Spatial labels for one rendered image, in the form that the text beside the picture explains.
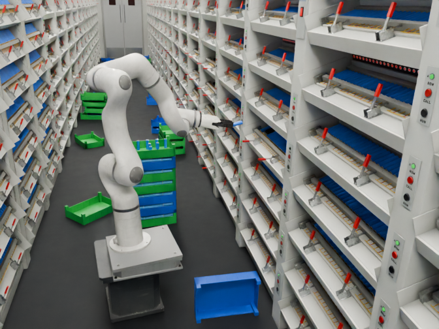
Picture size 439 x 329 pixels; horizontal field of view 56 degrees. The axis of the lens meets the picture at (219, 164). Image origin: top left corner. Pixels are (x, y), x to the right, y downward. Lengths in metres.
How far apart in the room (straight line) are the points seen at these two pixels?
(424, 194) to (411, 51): 0.32
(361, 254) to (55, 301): 1.54
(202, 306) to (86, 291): 0.61
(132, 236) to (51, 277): 0.68
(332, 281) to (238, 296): 0.72
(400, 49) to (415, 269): 0.52
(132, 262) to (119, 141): 0.52
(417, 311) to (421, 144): 0.40
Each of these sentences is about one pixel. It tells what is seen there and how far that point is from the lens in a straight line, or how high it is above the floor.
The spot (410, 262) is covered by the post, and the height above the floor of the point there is 0.84.
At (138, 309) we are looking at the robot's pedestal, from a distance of 2.11.
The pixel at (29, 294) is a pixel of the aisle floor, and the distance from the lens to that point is 2.40.
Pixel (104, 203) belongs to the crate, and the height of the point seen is 0.00.
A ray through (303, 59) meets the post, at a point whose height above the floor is 1.21.
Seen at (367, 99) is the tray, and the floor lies 1.14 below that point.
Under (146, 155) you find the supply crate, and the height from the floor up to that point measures 0.51.
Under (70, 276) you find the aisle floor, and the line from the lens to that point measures 2.45.
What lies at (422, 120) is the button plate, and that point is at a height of 1.17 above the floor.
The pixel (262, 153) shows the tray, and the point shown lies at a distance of 2.03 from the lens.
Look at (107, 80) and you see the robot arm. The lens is 1.70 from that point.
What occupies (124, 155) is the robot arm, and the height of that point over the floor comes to 0.79.
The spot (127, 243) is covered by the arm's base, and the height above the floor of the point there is 0.37.
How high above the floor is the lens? 1.39
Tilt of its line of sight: 21 degrees down
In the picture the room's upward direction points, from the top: 1 degrees clockwise
